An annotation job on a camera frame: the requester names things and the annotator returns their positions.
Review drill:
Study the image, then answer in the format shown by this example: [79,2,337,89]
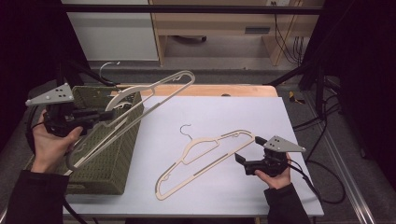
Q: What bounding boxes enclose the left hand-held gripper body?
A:
[25,82,105,138]

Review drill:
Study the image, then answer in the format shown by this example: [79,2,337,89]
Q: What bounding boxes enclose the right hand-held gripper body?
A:
[244,134,307,178]

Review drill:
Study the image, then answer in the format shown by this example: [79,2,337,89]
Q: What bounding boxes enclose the green woven basket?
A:
[24,85,145,196]

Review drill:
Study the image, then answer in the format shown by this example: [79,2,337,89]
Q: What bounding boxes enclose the beige slim clothes hanger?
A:
[154,124,256,202]
[64,61,196,173]

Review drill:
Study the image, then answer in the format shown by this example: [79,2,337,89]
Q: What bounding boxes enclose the person's right hand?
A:
[254,152,294,190]

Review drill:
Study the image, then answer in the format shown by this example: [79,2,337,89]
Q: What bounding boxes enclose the person's left hand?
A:
[31,110,84,174]

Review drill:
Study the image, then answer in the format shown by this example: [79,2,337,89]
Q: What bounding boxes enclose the white table sheet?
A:
[62,95,325,217]

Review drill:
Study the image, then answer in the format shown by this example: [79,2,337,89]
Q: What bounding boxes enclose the yellow and black tool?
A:
[288,91,306,105]

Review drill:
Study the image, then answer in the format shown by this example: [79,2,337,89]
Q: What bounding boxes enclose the white cabinet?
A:
[60,0,160,63]

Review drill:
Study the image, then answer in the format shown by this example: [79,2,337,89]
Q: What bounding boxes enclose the light wooden desk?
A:
[148,0,325,67]

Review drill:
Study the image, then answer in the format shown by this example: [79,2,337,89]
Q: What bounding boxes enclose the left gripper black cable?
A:
[25,105,90,224]

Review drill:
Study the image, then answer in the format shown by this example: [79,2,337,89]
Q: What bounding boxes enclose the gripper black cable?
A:
[25,105,90,224]
[288,159,347,205]

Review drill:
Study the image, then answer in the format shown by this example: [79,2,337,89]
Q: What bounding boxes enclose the black slanted frame strut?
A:
[264,59,326,116]
[55,59,118,91]

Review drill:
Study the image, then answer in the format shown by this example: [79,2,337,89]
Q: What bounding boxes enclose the black floor cables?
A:
[292,76,344,162]

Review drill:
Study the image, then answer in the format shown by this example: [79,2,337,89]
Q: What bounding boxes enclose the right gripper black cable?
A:
[288,159,347,205]

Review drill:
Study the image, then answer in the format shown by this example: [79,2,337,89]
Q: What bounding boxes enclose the hanging black cable bundle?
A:
[273,1,305,65]

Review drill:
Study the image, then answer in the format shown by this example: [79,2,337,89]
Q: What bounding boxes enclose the black horizontal frame bar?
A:
[60,3,325,16]

